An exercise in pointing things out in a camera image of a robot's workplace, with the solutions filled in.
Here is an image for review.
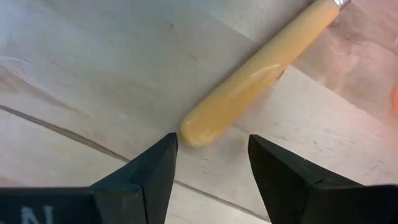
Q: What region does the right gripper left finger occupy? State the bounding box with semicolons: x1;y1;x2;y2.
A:
90;133;179;224

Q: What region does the tan-handled silver spoon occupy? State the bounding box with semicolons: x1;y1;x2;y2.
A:
179;0;352;147

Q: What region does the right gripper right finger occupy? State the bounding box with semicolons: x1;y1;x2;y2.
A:
248;134;364;224

